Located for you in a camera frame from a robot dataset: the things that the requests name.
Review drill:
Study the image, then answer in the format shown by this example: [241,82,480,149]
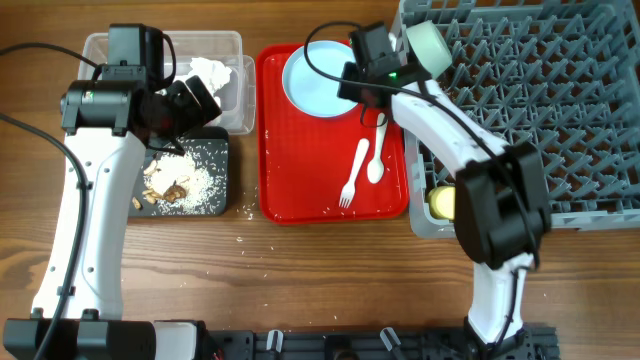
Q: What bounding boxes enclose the white tissue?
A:
[188,57,232,95]

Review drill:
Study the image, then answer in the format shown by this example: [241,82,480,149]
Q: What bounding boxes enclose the rice and food scraps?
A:
[130,144,226,215]

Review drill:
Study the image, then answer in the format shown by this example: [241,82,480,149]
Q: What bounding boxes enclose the white plastic spoon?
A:
[367,113,387,184]

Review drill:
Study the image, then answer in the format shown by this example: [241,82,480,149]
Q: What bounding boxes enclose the green bowl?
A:
[406,21,453,79]

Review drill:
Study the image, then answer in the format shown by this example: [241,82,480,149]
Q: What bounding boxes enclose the yellow plastic cup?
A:
[427,186,455,220]

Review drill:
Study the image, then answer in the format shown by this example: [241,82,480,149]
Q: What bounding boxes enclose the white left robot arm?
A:
[3,24,220,359]

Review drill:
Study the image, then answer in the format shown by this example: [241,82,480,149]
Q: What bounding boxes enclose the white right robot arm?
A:
[338,21,551,359]

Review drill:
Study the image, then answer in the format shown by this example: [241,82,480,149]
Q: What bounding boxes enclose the black waste tray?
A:
[127,125,231,218]

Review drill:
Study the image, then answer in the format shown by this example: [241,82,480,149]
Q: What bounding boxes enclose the grey dishwasher rack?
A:
[392,0,639,231]

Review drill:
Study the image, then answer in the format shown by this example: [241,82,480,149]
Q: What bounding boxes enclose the clear plastic bin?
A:
[77,30,257,136]

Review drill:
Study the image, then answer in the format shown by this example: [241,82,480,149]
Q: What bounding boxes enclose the light blue plate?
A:
[282,40,357,118]

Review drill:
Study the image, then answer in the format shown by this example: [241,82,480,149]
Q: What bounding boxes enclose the red plastic tray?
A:
[256,43,409,225]

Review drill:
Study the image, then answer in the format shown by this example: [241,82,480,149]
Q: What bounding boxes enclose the white plastic fork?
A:
[339,138,369,208]

